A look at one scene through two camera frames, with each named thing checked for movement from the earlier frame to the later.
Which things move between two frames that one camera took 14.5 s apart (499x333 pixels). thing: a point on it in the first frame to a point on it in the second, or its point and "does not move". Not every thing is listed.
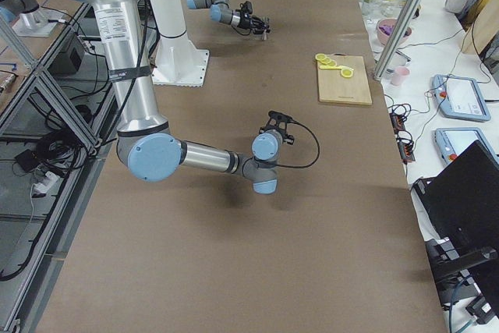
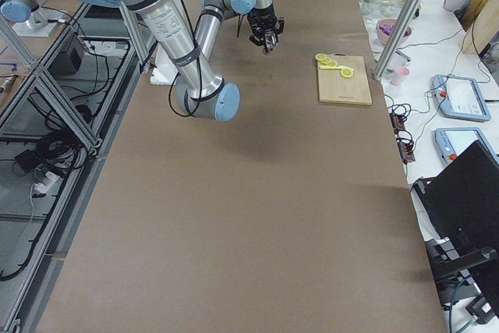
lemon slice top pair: [347, 72] does not move
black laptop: [462, 204] does not move
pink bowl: [385, 28] does not move
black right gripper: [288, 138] to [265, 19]
